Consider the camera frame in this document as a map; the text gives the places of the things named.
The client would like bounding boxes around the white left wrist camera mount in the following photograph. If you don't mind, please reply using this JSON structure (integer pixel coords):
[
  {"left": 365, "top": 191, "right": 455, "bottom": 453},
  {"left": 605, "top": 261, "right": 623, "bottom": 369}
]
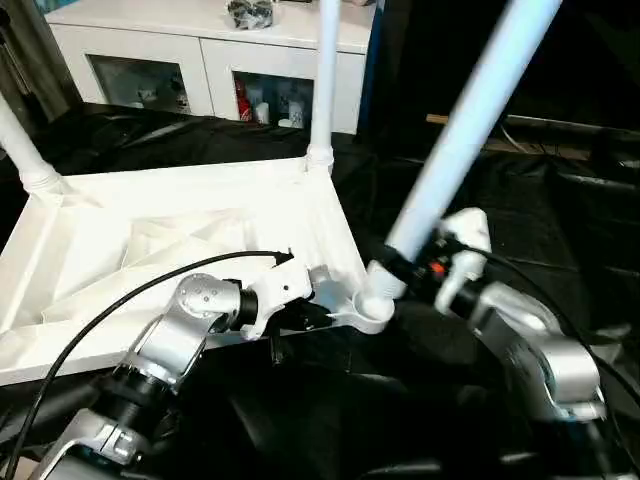
[{"left": 238, "top": 262, "right": 314, "bottom": 341}]

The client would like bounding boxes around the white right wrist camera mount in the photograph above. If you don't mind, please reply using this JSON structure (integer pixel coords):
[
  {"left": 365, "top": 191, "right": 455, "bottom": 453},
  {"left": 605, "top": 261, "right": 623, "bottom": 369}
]
[{"left": 432, "top": 208, "right": 494, "bottom": 313}]

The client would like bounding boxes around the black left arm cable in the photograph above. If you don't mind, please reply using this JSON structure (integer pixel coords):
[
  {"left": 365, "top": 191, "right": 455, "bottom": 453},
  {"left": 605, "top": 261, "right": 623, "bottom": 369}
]
[{"left": 0, "top": 249, "right": 295, "bottom": 480}]

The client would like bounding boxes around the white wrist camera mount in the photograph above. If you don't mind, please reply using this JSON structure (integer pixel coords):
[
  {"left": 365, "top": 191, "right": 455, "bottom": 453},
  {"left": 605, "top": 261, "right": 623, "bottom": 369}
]
[
  {"left": 432, "top": 208, "right": 494, "bottom": 313},
  {"left": 238, "top": 262, "right": 314, "bottom": 341}
]

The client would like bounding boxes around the black plastic mat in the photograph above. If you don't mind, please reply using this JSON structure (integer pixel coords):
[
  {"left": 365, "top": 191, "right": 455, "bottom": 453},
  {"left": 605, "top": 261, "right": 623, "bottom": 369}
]
[{"left": 0, "top": 100, "right": 640, "bottom": 480}]

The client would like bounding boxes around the white glass-door cabinet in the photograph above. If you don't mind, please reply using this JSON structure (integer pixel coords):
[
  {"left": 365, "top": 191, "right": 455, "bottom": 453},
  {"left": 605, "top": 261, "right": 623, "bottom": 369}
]
[{"left": 45, "top": 0, "right": 377, "bottom": 136}]

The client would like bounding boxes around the white plastic table leg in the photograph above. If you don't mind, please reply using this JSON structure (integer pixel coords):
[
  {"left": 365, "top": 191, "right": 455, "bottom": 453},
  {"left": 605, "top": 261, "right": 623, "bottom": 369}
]
[
  {"left": 0, "top": 95, "right": 64, "bottom": 198},
  {"left": 355, "top": 0, "right": 564, "bottom": 333},
  {"left": 306, "top": 0, "right": 342, "bottom": 173}
]

